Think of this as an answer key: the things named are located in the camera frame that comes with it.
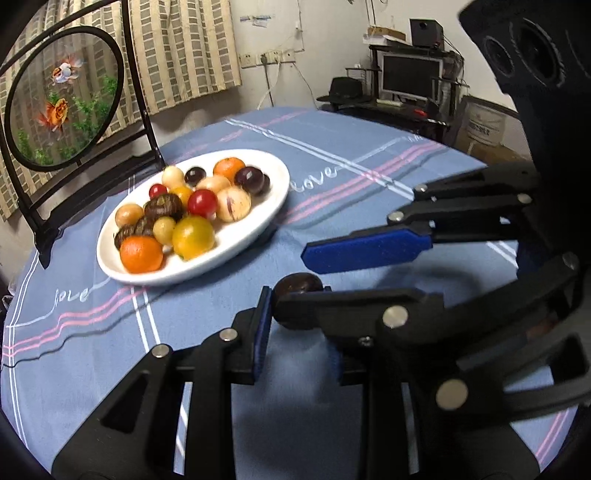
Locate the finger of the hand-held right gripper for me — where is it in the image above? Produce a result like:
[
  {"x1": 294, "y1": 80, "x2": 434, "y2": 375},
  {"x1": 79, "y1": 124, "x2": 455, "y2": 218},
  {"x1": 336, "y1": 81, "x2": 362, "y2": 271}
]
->
[
  {"x1": 301, "y1": 161, "x2": 541, "y2": 274},
  {"x1": 274, "y1": 251, "x2": 581, "y2": 422}
]

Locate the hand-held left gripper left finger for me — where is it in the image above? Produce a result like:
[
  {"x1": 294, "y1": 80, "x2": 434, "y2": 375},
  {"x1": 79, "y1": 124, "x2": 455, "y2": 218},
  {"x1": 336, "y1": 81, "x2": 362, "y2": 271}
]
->
[{"x1": 52, "y1": 286, "x2": 273, "y2": 480}]

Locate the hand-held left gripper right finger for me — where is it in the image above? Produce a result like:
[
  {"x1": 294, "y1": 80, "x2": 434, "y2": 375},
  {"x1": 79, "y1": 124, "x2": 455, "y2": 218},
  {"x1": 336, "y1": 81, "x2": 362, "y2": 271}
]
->
[{"x1": 323, "y1": 325, "x2": 541, "y2": 480}]

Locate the white oval plate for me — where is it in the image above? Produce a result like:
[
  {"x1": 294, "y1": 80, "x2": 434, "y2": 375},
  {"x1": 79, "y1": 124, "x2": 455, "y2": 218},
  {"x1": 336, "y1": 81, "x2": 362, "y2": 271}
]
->
[{"x1": 96, "y1": 148, "x2": 291, "y2": 285}]

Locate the green-yellow mandarin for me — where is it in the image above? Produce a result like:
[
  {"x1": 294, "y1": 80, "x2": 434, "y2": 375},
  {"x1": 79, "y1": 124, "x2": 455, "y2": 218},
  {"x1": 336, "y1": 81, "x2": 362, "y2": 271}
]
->
[{"x1": 172, "y1": 215, "x2": 216, "y2": 260}]

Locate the tan round fruit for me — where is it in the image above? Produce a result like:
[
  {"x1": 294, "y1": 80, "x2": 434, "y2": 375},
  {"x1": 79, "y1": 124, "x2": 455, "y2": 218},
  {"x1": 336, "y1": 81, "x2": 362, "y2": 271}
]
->
[
  {"x1": 216, "y1": 185, "x2": 253, "y2": 222},
  {"x1": 196, "y1": 175, "x2": 232, "y2": 195},
  {"x1": 115, "y1": 203, "x2": 145, "y2": 228}
]

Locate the small olive-tan fruit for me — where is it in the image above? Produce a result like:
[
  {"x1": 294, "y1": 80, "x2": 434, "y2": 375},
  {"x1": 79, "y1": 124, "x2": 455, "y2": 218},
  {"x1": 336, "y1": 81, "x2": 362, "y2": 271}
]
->
[{"x1": 152, "y1": 217, "x2": 177, "y2": 245}]

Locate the large bright orange mandarin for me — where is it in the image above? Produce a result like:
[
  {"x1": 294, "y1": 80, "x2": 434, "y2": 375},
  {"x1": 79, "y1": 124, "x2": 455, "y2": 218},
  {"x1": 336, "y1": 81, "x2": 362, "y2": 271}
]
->
[{"x1": 120, "y1": 236, "x2": 164, "y2": 273}]

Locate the dark brown water chestnut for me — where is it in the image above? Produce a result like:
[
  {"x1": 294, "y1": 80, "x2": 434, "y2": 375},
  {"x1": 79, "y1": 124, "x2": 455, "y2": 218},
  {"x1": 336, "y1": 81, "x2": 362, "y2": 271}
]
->
[
  {"x1": 144, "y1": 193, "x2": 185, "y2": 222},
  {"x1": 114, "y1": 217, "x2": 155, "y2": 250}
]

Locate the cardboard box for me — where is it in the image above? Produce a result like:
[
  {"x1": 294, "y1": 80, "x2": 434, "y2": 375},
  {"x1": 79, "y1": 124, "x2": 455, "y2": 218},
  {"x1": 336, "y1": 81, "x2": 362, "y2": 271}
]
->
[{"x1": 455, "y1": 95, "x2": 520, "y2": 158}]

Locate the blue striped tablecloth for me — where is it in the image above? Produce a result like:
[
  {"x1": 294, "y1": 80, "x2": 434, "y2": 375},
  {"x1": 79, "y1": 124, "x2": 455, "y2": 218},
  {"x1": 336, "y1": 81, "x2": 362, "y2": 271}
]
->
[{"x1": 0, "y1": 107, "x2": 578, "y2": 480}]

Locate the black computer desk rack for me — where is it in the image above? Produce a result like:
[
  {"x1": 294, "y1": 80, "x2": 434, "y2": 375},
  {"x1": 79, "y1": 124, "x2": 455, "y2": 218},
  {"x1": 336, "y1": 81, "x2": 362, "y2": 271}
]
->
[{"x1": 323, "y1": 44, "x2": 467, "y2": 144}]

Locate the computer monitor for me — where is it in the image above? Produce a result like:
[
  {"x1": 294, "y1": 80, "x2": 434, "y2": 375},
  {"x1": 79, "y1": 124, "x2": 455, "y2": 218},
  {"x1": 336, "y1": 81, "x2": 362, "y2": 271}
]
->
[{"x1": 381, "y1": 53, "x2": 443, "y2": 100}]

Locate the black speaker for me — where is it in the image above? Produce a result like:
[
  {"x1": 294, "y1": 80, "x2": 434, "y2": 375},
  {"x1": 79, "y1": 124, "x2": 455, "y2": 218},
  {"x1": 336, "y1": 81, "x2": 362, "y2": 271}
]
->
[{"x1": 409, "y1": 18, "x2": 445, "y2": 47}]

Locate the small orange mandarin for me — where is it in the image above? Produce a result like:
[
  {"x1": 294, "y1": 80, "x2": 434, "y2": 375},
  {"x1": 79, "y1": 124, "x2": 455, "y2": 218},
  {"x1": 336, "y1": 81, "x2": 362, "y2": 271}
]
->
[{"x1": 213, "y1": 157, "x2": 246, "y2": 182}]

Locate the black hat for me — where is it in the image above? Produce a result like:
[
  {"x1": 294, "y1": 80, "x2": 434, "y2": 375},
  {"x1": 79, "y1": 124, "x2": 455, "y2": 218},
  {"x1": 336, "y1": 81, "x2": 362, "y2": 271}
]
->
[{"x1": 317, "y1": 77, "x2": 372, "y2": 103}]

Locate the flat cardboard packet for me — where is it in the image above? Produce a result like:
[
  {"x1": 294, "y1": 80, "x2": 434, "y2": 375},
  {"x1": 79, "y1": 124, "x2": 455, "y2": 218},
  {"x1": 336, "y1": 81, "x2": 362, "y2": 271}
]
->
[{"x1": 367, "y1": 25, "x2": 407, "y2": 44}]

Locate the beige checked curtain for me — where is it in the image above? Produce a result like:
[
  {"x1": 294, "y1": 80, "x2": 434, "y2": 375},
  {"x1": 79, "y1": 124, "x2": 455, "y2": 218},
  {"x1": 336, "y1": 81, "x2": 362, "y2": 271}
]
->
[{"x1": 0, "y1": 0, "x2": 243, "y2": 222}]

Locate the goldfish screen on black stand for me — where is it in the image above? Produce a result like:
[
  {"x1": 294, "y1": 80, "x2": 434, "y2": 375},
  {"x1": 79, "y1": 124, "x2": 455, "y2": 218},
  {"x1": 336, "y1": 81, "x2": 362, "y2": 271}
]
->
[{"x1": 0, "y1": 0, "x2": 167, "y2": 271}]

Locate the white power cable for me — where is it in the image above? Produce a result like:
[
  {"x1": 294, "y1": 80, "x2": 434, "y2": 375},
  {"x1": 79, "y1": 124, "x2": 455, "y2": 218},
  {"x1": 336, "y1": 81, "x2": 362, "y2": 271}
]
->
[{"x1": 256, "y1": 60, "x2": 283, "y2": 110}]

